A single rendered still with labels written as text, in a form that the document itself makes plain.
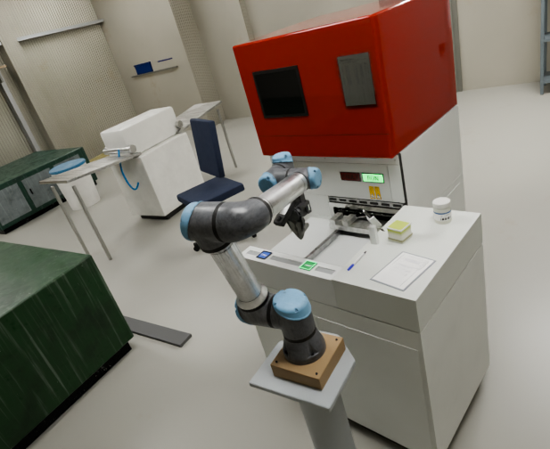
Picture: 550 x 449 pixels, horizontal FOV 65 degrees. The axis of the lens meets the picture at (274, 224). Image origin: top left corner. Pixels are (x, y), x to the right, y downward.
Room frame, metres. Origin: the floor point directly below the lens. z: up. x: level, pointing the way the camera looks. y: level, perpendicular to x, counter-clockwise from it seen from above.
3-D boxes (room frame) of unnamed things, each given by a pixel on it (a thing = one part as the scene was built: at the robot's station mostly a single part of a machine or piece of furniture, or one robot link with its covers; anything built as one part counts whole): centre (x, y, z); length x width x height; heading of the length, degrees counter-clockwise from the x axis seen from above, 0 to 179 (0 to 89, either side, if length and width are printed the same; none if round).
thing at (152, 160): (5.43, 1.23, 0.60); 2.60 x 0.63 x 1.19; 142
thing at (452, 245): (1.49, -0.50, 0.89); 0.62 x 0.35 x 0.14; 131
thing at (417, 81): (2.34, -0.59, 1.52); 0.81 x 0.75 x 0.60; 41
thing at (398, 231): (1.55, -0.49, 1.00); 0.07 x 0.07 x 0.07; 33
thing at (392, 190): (2.13, -0.36, 1.02); 0.81 x 0.03 x 0.40; 41
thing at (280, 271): (1.65, 0.00, 0.89); 0.55 x 0.09 x 0.14; 41
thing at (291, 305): (1.18, 0.03, 1.04); 0.13 x 0.12 x 0.14; 55
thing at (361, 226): (1.91, -0.43, 0.87); 0.36 x 0.08 x 0.03; 41
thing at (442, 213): (1.59, -0.70, 1.01); 0.07 x 0.07 x 0.10
